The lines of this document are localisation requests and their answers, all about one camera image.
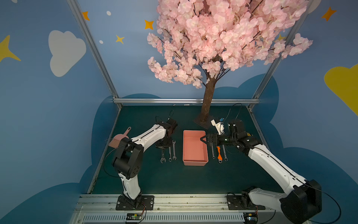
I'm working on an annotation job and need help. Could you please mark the large chrome wrench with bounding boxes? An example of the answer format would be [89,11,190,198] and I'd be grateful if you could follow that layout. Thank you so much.
[160,148,166,164]

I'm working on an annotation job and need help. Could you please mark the right green circuit board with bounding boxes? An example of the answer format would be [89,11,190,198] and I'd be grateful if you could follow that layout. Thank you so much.
[243,213,258,224]

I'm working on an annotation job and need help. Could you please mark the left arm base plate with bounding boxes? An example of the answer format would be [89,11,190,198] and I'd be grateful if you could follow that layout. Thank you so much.
[115,195,155,211]

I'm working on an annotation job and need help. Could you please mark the aluminium frame back bar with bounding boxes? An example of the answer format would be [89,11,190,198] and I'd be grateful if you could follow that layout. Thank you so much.
[112,98,260,105]

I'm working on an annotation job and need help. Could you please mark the orange handled adjustable wrench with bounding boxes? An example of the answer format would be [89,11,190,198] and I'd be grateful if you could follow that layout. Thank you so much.
[216,146,223,164]

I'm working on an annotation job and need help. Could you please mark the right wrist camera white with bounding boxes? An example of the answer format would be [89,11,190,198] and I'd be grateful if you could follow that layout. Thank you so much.
[211,119,225,135]

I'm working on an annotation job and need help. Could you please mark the pink plastic storage box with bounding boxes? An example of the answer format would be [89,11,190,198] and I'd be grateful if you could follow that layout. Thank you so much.
[183,130,208,167]

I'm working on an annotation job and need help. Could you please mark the aluminium frame post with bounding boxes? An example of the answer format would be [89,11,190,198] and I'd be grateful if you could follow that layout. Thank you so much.
[67,0,123,110]
[247,0,314,110]

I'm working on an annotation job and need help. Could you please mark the aluminium frame left post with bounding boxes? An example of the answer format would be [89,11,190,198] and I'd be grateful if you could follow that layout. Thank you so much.
[67,0,123,110]

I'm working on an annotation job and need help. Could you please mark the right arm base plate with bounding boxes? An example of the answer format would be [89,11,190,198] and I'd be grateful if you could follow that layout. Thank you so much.
[226,194,266,211]

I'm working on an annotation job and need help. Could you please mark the small chrome combination wrench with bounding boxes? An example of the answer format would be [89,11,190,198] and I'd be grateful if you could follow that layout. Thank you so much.
[210,143,215,160]

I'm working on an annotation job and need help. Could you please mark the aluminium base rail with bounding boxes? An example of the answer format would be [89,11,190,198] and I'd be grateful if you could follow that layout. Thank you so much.
[70,194,290,224]

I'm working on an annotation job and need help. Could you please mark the green circuit board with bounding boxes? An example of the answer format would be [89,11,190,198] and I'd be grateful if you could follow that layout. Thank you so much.
[126,213,143,221]
[243,213,258,224]

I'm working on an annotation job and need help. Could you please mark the long chrome combination wrench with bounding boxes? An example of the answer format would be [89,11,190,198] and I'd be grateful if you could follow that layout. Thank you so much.
[222,145,228,161]

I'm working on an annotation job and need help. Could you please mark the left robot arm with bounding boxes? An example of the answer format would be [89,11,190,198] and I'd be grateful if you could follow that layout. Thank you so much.
[112,118,178,201]

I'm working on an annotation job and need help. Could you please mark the aluminium frame right post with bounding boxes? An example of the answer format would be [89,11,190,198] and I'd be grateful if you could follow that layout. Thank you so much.
[247,0,314,110]

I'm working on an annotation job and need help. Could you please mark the chrome end wrench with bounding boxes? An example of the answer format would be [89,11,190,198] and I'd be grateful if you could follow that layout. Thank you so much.
[172,141,177,161]

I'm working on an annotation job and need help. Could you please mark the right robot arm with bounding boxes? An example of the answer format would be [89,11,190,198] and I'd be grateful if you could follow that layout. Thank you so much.
[200,132,322,224]

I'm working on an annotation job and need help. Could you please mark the left green circuit board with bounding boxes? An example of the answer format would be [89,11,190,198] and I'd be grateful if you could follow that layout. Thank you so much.
[126,213,143,221]

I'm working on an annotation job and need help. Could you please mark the pink dustpan brush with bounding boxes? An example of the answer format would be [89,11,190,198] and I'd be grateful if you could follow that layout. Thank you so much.
[109,127,131,148]

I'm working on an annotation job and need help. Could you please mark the pink artificial cherry tree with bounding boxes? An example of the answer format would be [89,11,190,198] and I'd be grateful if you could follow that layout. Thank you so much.
[147,0,312,128]

